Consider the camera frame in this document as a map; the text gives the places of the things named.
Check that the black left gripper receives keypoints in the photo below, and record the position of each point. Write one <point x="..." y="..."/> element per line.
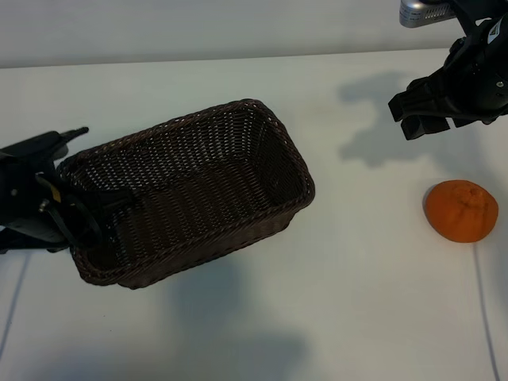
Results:
<point x="24" y="198"/>

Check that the black right camera bracket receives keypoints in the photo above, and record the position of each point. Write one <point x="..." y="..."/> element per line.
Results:
<point x="470" y="16"/>

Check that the dark brown wicker basket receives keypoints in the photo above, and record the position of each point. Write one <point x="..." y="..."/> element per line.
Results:
<point x="190" y="190"/>

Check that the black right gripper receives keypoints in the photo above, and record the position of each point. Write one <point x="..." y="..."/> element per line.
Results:
<point x="476" y="79"/>

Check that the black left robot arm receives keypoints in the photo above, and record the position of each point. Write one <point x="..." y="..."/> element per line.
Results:
<point x="8" y="243"/>

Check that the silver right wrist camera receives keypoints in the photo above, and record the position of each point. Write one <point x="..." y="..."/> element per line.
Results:
<point x="420" y="12"/>

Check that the orange mandarin fruit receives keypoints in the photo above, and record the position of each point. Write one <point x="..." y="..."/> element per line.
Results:
<point x="462" y="212"/>

